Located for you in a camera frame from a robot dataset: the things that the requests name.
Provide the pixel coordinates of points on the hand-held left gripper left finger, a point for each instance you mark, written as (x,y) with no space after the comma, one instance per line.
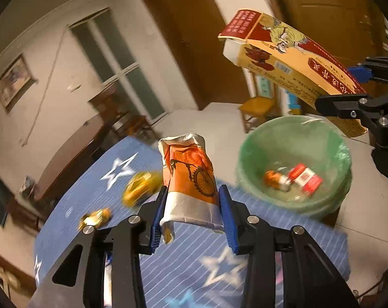
(158,218)

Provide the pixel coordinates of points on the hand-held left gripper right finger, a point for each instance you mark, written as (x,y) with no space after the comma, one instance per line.
(227,221)

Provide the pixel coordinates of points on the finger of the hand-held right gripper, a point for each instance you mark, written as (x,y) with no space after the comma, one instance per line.
(341,106)
(361,72)

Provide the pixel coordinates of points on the large yellow foil wrapper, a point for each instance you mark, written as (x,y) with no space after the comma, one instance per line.
(139,187)

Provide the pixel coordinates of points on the yellow red printed carton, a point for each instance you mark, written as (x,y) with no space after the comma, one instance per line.
(293,57)

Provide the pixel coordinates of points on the green lined trash bin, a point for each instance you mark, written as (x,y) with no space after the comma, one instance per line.
(261,147)

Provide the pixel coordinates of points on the blue star tablecloth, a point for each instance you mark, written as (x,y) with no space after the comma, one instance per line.
(181,272)

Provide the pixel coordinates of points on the small yellow foil wrapper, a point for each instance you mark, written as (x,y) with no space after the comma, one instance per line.
(97,216)

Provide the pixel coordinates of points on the small orange bottle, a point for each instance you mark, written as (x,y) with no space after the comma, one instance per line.
(276,178)

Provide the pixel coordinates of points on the panelled wooden door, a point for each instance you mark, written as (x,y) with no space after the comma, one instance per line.
(325,6)

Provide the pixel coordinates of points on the red cigarette pack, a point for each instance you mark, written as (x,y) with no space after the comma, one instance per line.
(304,179)

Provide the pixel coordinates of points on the small yellow child chair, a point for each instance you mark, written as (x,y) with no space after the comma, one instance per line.
(256,106)

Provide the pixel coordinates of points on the low wooden chair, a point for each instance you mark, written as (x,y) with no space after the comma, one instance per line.
(134,126)

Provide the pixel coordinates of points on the round dark wooden table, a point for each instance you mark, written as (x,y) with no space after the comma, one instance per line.
(68,154)

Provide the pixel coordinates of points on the tall wooden chair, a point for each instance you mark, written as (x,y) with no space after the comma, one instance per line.
(109,102)

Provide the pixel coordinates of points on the frosted glass door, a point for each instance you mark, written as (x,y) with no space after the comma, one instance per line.
(117,57)

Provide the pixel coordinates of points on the brown wooden door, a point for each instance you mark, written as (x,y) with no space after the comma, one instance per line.
(187,38)

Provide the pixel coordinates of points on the framed wall picture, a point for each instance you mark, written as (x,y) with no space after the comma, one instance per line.
(14,81)

